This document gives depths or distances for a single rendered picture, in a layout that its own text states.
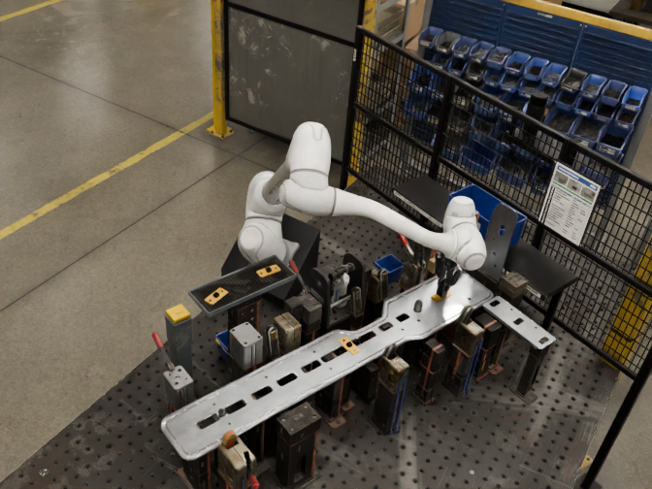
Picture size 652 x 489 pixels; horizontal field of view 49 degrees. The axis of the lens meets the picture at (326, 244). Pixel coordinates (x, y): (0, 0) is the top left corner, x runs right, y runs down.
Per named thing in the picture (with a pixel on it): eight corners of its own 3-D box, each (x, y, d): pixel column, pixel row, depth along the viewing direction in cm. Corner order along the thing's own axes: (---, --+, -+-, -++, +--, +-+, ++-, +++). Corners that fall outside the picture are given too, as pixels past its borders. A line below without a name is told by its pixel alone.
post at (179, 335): (179, 412, 266) (174, 327, 238) (170, 399, 270) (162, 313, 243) (198, 403, 270) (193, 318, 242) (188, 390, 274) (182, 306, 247)
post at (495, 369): (494, 375, 291) (510, 325, 273) (473, 359, 298) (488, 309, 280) (504, 369, 295) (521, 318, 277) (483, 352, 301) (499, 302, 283)
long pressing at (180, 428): (190, 471, 214) (190, 468, 213) (154, 420, 227) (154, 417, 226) (497, 297, 286) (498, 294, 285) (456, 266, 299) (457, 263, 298)
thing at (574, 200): (579, 249, 288) (603, 185, 269) (535, 221, 302) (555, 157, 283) (582, 247, 289) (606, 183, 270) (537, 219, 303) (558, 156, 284)
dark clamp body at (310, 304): (303, 388, 279) (309, 317, 255) (283, 368, 287) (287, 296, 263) (324, 376, 285) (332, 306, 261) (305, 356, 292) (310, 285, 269)
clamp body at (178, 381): (179, 463, 249) (173, 394, 227) (163, 440, 255) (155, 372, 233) (203, 449, 254) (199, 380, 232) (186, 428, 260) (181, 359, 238)
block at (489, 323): (475, 384, 287) (490, 335, 270) (455, 367, 294) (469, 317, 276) (491, 374, 292) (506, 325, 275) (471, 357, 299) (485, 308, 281)
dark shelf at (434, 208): (543, 302, 284) (545, 296, 282) (390, 192, 337) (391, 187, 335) (576, 281, 295) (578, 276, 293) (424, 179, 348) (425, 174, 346)
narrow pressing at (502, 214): (498, 282, 291) (518, 214, 270) (476, 267, 298) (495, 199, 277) (499, 281, 291) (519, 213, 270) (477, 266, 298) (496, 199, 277)
